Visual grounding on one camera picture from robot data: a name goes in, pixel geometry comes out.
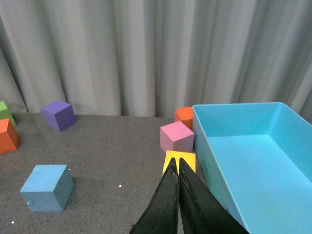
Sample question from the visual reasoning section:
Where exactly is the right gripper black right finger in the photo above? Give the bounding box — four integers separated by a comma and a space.
179, 158, 248, 234

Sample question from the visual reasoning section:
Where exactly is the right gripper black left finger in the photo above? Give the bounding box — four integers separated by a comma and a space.
130, 158, 179, 234

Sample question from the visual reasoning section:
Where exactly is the light blue foam cube chipped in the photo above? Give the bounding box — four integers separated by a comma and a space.
20, 164, 74, 212

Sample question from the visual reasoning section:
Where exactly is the yellow foam cube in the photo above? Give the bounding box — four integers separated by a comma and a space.
162, 150, 196, 174

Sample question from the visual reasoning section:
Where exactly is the light blue plastic bin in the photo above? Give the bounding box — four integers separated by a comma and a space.
193, 102, 312, 234

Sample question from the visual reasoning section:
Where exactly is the pink foam cube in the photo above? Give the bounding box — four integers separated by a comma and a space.
160, 121, 195, 153

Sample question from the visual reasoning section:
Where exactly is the orange foam cube right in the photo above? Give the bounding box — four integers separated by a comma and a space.
175, 107, 193, 130

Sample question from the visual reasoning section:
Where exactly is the orange foam cube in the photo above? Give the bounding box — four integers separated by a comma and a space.
175, 107, 193, 130
0, 118, 19, 154

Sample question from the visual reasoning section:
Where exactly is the purple foam cube near curtain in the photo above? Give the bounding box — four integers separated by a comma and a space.
41, 100, 77, 132

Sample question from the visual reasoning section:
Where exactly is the grey curtain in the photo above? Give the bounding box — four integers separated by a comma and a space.
0, 0, 312, 121

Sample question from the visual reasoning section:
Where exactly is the orange foam cube left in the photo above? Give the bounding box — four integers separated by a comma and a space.
0, 118, 19, 154

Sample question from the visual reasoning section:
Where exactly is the green foam cube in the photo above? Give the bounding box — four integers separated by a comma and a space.
0, 101, 16, 126

